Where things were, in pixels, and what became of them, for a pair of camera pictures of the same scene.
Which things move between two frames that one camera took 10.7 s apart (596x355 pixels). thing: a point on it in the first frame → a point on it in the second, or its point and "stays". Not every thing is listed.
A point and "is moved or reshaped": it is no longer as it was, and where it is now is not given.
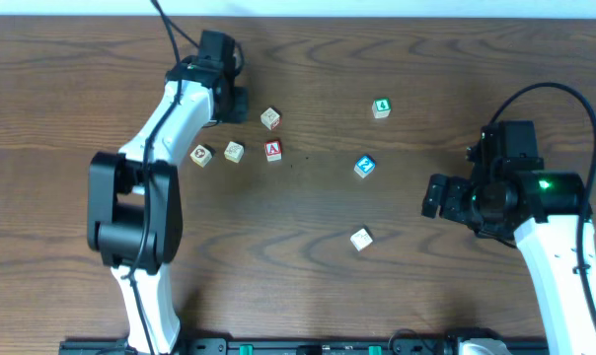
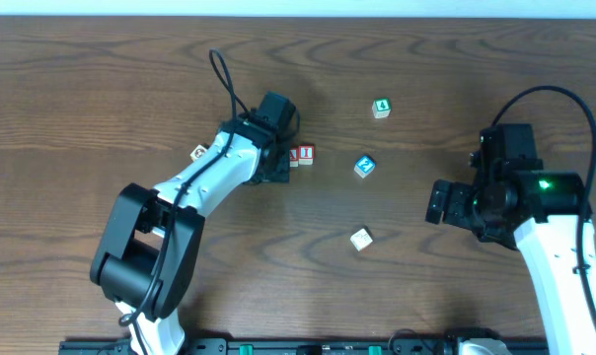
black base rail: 412,345 stays
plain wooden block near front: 361,240 stays
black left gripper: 239,106 → 280,168
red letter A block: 273,150 is moved or reshaped
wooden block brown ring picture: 202,154 stays
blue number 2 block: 364,166 stays
